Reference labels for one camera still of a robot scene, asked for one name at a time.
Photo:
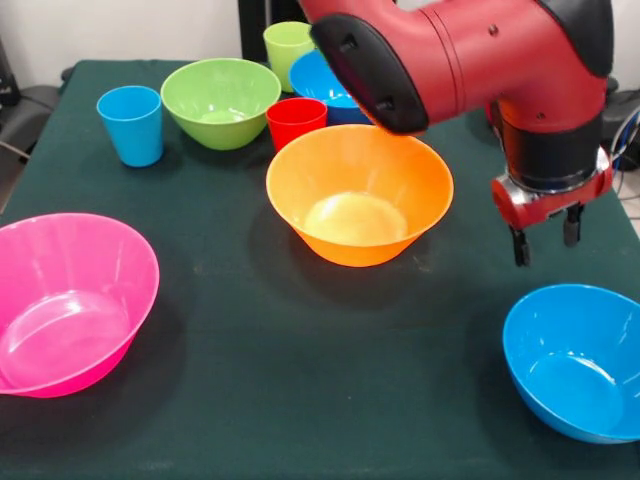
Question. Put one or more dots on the large pink bowl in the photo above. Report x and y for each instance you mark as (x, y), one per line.
(75, 310)

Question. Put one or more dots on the green cup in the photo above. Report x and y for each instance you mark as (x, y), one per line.
(285, 47)

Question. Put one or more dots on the green bowl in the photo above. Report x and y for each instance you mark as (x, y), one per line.
(220, 110)

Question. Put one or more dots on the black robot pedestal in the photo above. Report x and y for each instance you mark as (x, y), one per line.
(270, 15)

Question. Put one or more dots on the blue bowl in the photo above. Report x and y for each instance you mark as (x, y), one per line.
(570, 360)
(315, 82)

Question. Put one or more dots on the dark green tablecloth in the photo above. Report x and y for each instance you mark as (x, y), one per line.
(250, 325)

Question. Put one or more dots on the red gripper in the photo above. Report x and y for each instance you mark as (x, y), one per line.
(535, 207)

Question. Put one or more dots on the blue cup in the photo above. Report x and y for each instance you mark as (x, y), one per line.
(132, 135)

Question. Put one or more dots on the red cup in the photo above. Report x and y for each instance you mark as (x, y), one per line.
(290, 122)

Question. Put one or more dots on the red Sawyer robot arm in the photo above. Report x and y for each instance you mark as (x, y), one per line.
(475, 60)

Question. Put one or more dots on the orange bowl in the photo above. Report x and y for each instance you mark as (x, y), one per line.
(357, 165)

